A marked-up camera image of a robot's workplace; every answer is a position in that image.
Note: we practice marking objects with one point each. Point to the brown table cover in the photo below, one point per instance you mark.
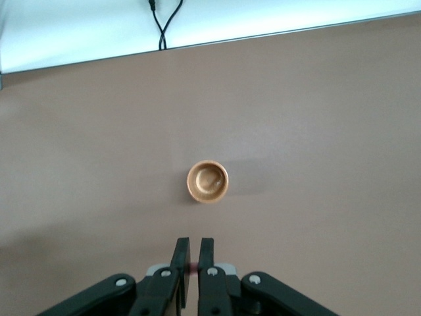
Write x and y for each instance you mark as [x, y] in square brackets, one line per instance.
[98, 148]

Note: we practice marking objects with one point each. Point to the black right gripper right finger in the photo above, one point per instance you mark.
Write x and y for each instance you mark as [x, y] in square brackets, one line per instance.
[207, 260]

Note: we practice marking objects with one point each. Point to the orange wooden cup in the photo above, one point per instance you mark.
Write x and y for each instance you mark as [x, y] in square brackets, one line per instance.
[208, 181]

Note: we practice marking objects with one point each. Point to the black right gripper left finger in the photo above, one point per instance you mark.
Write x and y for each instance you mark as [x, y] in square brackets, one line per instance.
[181, 260]

